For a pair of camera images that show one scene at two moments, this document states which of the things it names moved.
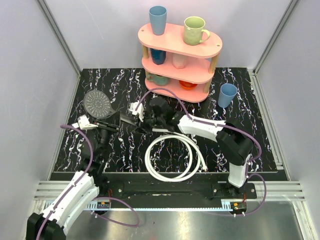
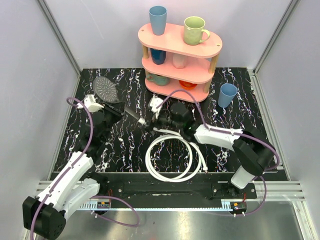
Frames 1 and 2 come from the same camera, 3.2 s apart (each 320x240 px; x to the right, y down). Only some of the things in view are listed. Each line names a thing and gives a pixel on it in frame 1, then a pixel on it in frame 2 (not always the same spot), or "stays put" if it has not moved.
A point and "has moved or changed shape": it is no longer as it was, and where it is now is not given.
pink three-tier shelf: x=170 y=63 stays put
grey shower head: x=97 y=105 has moved or changed shape
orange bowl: x=187 y=85 stays put
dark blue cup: x=158 y=56 stays put
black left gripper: x=107 y=126 to x=109 y=109
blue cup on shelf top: x=158 y=16 stays put
